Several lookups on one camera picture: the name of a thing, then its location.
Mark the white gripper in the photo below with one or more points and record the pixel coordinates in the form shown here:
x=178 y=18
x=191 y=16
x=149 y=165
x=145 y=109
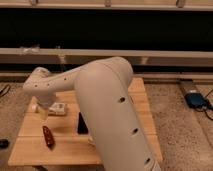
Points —
x=43 y=105

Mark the white labelled plastic bottle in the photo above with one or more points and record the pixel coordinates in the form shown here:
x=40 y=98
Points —
x=57 y=109

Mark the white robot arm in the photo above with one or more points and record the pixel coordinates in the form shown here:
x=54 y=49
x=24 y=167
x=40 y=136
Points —
x=101 y=89

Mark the red chili pepper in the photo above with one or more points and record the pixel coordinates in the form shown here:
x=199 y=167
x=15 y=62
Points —
x=48 y=137

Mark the wooden table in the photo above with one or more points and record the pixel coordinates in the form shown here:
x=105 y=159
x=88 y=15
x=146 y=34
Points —
x=70 y=148

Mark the black object on floor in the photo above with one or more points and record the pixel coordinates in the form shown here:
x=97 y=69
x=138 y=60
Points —
x=4 y=143

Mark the black rectangular block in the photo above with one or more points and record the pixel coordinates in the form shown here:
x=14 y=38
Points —
x=82 y=128

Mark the blue device on floor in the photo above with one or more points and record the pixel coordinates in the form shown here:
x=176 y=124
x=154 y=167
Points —
x=195 y=100

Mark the long wooden rail beam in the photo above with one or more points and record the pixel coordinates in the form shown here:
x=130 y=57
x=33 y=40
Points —
x=80 y=56

